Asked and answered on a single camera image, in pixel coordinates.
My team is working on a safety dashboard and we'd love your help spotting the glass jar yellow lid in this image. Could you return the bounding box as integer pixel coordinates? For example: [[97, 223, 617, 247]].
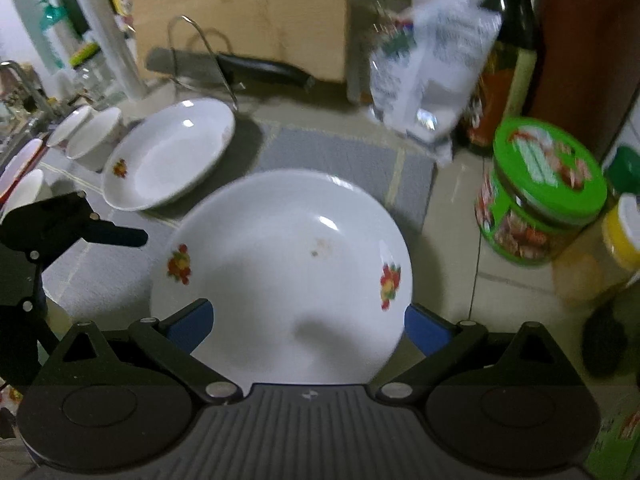
[[70, 42, 126, 103]]

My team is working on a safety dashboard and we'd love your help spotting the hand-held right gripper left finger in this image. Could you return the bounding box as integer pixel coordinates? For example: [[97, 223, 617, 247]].
[[45, 298, 244, 406]]

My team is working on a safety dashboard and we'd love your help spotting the green carton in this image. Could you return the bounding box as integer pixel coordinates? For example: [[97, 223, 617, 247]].
[[582, 395, 640, 480]]

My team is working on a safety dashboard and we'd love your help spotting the metal wire rack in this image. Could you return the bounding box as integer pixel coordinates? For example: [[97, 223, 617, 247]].
[[167, 15, 261, 111]]

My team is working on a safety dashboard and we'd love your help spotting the dark soy sauce bottle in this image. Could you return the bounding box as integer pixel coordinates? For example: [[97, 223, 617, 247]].
[[467, 0, 543, 156]]

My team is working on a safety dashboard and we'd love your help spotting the red and white basin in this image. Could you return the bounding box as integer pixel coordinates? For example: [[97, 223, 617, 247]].
[[0, 137, 43, 196]]

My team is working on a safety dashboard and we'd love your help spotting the green lid sauce jar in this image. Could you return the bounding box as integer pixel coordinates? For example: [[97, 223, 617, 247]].
[[475, 117, 608, 266]]

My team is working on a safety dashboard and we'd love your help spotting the white plastic seasoning bag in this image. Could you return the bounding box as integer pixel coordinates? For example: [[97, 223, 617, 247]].
[[367, 0, 503, 166]]

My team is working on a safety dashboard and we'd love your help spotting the plain white bowl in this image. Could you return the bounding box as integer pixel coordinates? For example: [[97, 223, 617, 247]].
[[66, 106, 124, 172]]

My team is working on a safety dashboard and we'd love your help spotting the white floral plate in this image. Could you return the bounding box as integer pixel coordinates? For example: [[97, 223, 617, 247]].
[[101, 98, 236, 212], [150, 170, 414, 386]]

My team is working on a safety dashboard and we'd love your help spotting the green cap container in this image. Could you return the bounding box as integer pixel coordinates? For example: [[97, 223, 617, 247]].
[[602, 145, 640, 196]]

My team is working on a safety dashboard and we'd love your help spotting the grey teal checked dish mat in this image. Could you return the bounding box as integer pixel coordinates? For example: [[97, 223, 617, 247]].
[[0, 120, 436, 386]]

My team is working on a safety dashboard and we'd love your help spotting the bamboo cutting board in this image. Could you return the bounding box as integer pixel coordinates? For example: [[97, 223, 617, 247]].
[[129, 0, 349, 83]]

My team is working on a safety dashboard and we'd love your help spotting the steel sink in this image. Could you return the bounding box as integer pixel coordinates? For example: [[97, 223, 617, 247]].
[[0, 102, 71, 161]]

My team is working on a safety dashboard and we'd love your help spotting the yellow lid spice jar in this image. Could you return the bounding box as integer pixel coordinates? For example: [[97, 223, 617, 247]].
[[552, 192, 640, 306]]

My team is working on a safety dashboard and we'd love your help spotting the black handled cleaver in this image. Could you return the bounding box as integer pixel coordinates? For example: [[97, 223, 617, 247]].
[[145, 47, 317, 92]]

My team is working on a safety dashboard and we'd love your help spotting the steel faucet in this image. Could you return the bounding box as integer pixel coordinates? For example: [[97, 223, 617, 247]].
[[0, 60, 53, 116]]

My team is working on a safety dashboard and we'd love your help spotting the white bowl pink print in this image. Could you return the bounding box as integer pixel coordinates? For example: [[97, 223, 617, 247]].
[[46, 105, 94, 148], [0, 169, 52, 223]]

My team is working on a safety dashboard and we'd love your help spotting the brown knife block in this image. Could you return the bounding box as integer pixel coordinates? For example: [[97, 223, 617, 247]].
[[530, 0, 640, 156]]

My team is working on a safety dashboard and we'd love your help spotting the green dish soap bottle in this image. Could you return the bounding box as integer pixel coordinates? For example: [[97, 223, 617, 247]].
[[37, 0, 83, 68]]

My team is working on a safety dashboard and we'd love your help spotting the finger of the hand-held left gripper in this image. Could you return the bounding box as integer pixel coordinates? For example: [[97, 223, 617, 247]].
[[2, 191, 149, 316]]

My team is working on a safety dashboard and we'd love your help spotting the translucent plastic wrap roll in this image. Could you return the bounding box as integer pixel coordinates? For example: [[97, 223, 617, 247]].
[[70, 0, 148, 102]]

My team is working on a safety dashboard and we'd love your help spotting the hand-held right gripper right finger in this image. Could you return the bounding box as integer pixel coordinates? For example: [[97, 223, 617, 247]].
[[376, 303, 576, 406]]

